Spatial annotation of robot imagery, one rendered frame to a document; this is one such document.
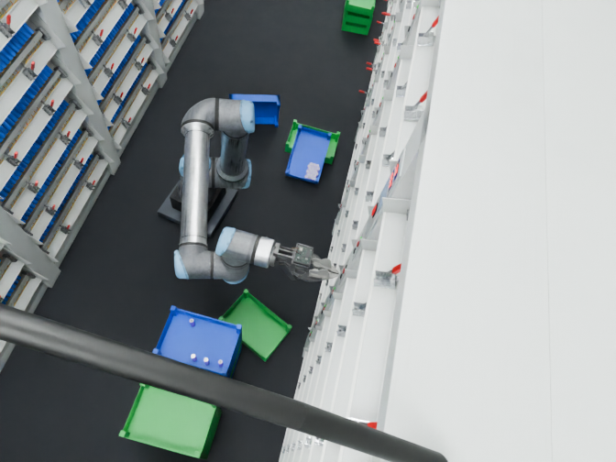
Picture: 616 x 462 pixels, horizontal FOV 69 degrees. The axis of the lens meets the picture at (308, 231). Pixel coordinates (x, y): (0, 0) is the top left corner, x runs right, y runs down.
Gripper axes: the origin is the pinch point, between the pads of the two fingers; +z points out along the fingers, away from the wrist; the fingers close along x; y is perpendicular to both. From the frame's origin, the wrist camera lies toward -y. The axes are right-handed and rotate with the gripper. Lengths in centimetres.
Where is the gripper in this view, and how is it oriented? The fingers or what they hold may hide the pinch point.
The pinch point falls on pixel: (334, 274)
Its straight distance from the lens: 140.6
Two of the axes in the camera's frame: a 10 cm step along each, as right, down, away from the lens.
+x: 2.3, -8.5, 4.7
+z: 9.6, 2.7, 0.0
